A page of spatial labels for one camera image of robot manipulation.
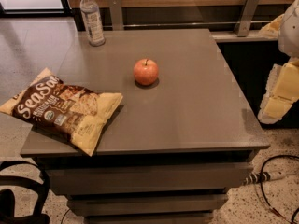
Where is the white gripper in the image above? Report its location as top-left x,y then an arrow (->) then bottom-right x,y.
258,0 -> 299,124

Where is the brown sea salt chip bag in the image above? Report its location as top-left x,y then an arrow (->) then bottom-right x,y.
0,68 -> 122,156

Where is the grey drawer cabinet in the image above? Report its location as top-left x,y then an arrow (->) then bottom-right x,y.
21,29 -> 268,224

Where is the white power strip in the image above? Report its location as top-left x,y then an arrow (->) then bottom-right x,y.
242,171 -> 294,186

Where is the red apple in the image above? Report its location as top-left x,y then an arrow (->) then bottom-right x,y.
133,59 -> 159,86

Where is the clear plastic water bottle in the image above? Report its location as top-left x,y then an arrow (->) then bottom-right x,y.
80,0 -> 105,47

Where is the horizontal metal rail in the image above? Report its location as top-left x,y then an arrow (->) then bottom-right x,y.
102,21 -> 281,29

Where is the right metal rail bracket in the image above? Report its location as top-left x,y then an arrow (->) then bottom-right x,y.
234,0 -> 260,37

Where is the metal rail bracket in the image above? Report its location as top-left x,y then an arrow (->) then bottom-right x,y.
108,0 -> 124,31
234,0 -> 260,37

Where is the black floor cable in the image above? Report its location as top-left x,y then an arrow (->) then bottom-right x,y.
253,154 -> 299,224

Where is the left metal rail bracket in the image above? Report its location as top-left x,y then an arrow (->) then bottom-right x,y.
108,0 -> 124,31

